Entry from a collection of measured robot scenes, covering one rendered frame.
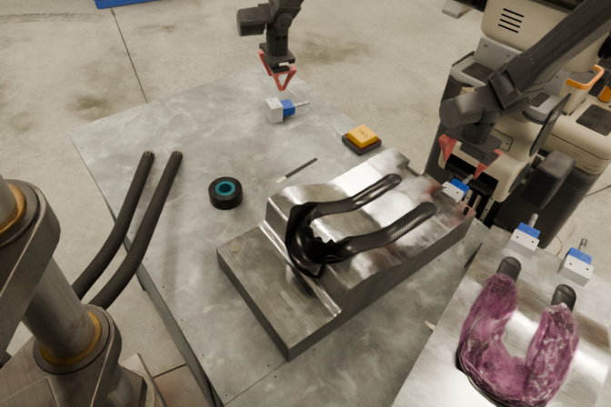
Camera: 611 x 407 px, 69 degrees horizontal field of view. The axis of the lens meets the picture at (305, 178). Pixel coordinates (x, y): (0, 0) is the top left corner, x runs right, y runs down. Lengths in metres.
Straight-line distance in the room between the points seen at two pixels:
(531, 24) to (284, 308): 0.83
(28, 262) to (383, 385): 0.63
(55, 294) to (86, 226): 1.67
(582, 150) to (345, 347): 0.99
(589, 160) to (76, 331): 1.40
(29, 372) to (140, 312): 1.23
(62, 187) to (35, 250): 1.98
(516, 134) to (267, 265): 0.75
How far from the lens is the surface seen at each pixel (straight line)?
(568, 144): 1.58
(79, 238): 2.20
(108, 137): 1.34
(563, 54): 0.82
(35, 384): 0.68
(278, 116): 1.30
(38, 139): 2.79
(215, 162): 1.20
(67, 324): 0.61
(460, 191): 1.13
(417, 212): 1.01
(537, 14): 1.17
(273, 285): 0.88
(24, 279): 0.47
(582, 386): 0.91
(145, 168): 1.16
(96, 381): 0.66
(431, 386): 0.78
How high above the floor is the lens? 1.62
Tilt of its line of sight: 45 degrees down
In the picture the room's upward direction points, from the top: 4 degrees clockwise
